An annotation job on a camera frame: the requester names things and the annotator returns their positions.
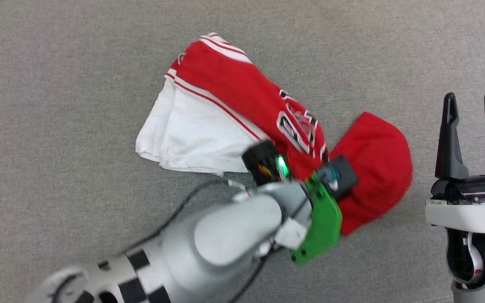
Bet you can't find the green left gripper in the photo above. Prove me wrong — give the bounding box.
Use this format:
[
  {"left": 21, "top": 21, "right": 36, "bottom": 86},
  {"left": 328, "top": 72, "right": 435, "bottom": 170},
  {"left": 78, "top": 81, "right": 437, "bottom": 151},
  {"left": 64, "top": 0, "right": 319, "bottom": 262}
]
[{"left": 291, "top": 172, "right": 343, "bottom": 266}]

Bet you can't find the red and white jersey shirt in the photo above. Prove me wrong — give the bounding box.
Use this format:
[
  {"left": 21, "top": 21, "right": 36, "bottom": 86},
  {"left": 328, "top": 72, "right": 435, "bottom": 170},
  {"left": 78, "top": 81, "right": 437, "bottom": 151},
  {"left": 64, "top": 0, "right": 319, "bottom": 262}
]
[{"left": 135, "top": 32, "right": 413, "bottom": 236}]

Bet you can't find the white paper cable tag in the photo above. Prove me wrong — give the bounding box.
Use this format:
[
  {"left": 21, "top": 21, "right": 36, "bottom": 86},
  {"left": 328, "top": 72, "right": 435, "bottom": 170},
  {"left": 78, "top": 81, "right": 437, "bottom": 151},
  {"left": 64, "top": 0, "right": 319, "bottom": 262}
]
[{"left": 274, "top": 218, "right": 309, "bottom": 250}]

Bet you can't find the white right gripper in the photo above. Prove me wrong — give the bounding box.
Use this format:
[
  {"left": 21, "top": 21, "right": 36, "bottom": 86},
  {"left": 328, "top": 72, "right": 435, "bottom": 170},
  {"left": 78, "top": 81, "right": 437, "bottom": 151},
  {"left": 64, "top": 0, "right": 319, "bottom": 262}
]
[{"left": 426, "top": 90, "right": 485, "bottom": 234}]

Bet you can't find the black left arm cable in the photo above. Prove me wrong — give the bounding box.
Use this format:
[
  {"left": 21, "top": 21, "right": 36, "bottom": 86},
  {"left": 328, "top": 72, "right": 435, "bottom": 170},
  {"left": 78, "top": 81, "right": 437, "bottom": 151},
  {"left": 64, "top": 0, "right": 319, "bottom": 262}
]
[{"left": 123, "top": 179, "right": 310, "bottom": 303}]

